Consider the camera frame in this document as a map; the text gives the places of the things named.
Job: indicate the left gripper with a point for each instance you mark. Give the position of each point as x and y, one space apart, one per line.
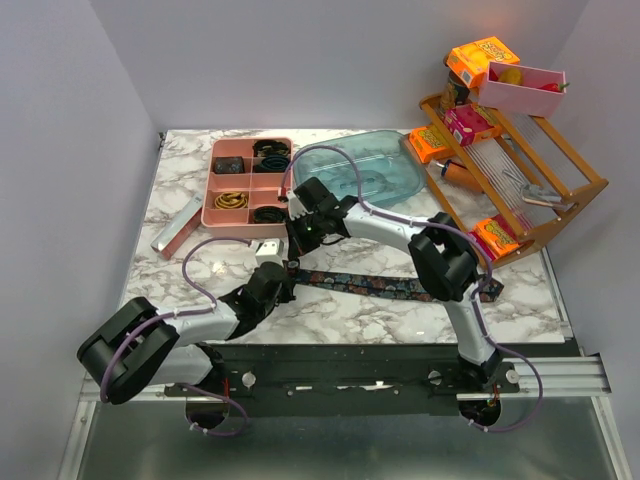
288 284

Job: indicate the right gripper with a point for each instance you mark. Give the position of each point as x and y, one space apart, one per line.
296 245

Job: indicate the floral patterned necktie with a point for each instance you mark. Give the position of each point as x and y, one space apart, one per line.
392 288

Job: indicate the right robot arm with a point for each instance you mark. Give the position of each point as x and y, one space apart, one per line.
443 257

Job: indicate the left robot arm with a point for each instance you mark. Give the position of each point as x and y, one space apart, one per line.
141 345

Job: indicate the rolled black tie bottom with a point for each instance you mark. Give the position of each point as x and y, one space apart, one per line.
269 215

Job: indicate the rolled black tie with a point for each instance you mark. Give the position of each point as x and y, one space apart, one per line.
269 147
269 215

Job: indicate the rolled teal tie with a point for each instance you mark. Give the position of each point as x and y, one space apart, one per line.
272 164

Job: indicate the blue transparent plastic tray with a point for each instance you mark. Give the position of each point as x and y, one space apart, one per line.
376 162

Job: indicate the pink compartment organizer tray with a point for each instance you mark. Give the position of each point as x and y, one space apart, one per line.
263 189

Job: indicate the rolled black tie top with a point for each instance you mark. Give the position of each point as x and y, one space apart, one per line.
269 147

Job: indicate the rolled gold tie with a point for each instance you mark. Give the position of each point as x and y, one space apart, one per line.
232 200

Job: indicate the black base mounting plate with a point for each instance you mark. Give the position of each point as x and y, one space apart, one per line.
349 380

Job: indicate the pink silver flat box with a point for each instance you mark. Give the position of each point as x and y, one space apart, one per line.
179 228

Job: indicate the rolled dark floral tie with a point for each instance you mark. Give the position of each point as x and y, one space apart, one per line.
229 165

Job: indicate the orange snack box middle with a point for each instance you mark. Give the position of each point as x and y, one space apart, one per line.
429 144

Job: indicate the orange snack box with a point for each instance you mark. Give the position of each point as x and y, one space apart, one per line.
496 237
470 62
429 144

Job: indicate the orange bottle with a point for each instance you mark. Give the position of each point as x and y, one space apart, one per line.
457 175

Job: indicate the pink snack box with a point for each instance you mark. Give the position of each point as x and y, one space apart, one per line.
470 124

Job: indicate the orange snack box lower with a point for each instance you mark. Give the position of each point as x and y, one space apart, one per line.
496 237

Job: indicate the brown snack can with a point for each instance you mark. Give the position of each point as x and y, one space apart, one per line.
456 91

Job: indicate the wooden dish rack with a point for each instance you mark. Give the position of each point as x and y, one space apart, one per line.
530 151

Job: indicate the orange snack box top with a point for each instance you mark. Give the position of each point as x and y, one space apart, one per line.
470 62

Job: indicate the yellow toy fruit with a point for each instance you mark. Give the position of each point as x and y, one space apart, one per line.
511 76

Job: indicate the pink rectangular bin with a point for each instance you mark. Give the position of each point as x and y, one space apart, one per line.
525 99

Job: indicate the red toy pepper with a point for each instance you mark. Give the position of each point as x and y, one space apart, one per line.
555 87

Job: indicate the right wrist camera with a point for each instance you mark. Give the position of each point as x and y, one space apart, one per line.
296 209

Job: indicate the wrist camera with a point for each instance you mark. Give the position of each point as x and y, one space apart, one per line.
270 251
296 209

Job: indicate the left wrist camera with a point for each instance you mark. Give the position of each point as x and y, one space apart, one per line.
270 251

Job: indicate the aluminium rail frame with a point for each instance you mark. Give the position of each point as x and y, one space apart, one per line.
558 426

